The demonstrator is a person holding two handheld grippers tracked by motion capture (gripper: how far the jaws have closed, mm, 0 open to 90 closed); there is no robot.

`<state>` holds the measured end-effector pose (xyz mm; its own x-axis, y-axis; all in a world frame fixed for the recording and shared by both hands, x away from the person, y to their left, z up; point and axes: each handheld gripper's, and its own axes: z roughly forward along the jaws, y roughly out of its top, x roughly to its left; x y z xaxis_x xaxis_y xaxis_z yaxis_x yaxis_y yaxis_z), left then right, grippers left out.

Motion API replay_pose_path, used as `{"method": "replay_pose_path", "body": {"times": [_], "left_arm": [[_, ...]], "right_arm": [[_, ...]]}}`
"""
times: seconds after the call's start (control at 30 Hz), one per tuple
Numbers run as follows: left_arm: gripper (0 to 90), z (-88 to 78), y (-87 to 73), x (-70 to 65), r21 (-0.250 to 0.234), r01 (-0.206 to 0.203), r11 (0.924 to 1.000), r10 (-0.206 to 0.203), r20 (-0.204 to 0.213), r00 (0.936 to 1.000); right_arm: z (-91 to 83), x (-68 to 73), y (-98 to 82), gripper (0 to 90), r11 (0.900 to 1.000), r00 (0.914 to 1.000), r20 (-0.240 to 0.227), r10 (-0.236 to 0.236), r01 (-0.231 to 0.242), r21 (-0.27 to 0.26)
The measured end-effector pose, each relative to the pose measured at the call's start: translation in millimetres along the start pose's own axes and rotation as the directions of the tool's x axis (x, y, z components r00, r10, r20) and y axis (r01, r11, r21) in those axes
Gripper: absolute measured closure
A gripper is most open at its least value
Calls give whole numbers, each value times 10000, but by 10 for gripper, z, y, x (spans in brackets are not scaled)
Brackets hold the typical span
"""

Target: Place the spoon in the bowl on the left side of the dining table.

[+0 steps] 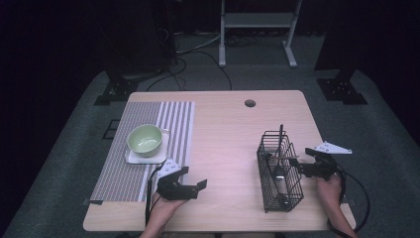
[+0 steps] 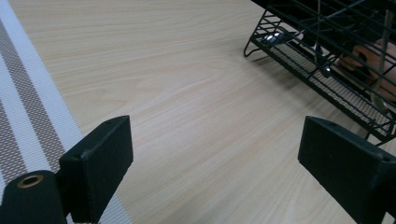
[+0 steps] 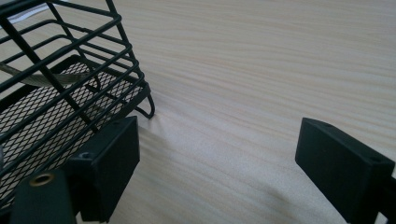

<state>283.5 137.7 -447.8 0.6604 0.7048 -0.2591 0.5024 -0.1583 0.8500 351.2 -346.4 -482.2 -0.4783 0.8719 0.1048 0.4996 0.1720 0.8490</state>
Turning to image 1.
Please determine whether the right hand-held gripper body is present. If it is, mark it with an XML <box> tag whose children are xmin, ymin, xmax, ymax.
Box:
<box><xmin>313</xmin><ymin>141</ymin><xmax>353</xmax><ymax>181</ymax></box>

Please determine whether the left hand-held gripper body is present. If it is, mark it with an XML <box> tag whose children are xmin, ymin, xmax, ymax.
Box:
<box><xmin>157</xmin><ymin>159</ymin><xmax>199</xmax><ymax>201</ymax></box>

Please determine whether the black wire basket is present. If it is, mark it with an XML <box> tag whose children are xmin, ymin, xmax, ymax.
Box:
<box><xmin>256</xmin><ymin>130</ymin><xmax>305</xmax><ymax>213</ymax></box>

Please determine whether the green bowl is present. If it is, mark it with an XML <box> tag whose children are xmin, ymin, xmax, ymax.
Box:
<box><xmin>126</xmin><ymin>124</ymin><xmax>163</xmax><ymax>159</ymax></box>

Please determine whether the person's left hand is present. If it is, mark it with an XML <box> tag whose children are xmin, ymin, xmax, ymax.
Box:
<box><xmin>150</xmin><ymin>197</ymin><xmax>189</xmax><ymax>228</ymax></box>

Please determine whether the person's right hand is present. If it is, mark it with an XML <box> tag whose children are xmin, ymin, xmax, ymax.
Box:
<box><xmin>316</xmin><ymin>175</ymin><xmax>343</xmax><ymax>212</ymax></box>

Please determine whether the white square plate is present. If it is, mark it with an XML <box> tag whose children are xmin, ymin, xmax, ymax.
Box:
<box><xmin>124</xmin><ymin>128</ymin><xmax>171</xmax><ymax>166</ymax></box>

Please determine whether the striped placemat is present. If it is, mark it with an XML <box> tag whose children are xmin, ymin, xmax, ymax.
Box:
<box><xmin>89</xmin><ymin>100</ymin><xmax>196</xmax><ymax>203</ymax></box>

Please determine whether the black stand base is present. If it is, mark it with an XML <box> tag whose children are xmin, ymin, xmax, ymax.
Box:
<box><xmin>316</xmin><ymin>76</ymin><xmax>368</xmax><ymax>106</ymax></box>
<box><xmin>93</xmin><ymin>78</ymin><xmax>141</xmax><ymax>107</ymax></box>

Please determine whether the floor socket cover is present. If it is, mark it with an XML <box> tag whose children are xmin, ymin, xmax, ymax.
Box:
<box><xmin>101</xmin><ymin>118</ymin><xmax>122</xmax><ymax>141</ymax></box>

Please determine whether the white metal stand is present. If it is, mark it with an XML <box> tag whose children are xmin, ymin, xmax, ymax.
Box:
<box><xmin>218</xmin><ymin>0</ymin><xmax>303</xmax><ymax>69</ymax></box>

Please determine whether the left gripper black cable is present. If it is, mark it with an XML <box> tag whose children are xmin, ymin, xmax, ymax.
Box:
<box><xmin>144</xmin><ymin>165</ymin><xmax>164</xmax><ymax>229</ymax></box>

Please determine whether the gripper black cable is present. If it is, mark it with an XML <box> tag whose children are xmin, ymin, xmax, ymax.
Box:
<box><xmin>326</xmin><ymin>163</ymin><xmax>371</xmax><ymax>238</ymax></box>
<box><xmin>144</xmin><ymin>165</ymin><xmax>164</xmax><ymax>229</ymax></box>

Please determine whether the black handled utensil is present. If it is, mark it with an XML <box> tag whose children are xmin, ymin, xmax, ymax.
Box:
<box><xmin>272</xmin><ymin>124</ymin><xmax>286</xmax><ymax>182</ymax></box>

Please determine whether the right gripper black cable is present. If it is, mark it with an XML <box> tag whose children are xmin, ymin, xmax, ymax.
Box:
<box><xmin>326</xmin><ymin>163</ymin><xmax>371</xmax><ymax>238</ymax></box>

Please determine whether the black floor cable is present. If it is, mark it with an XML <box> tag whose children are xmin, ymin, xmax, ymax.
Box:
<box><xmin>145</xmin><ymin>49</ymin><xmax>234</xmax><ymax>92</ymax></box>

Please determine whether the grey floor cable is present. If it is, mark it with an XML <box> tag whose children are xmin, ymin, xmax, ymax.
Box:
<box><xmin>175</xmin><ymin>32</ymin><xmax>222</xmax><ymax>56</ymax></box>

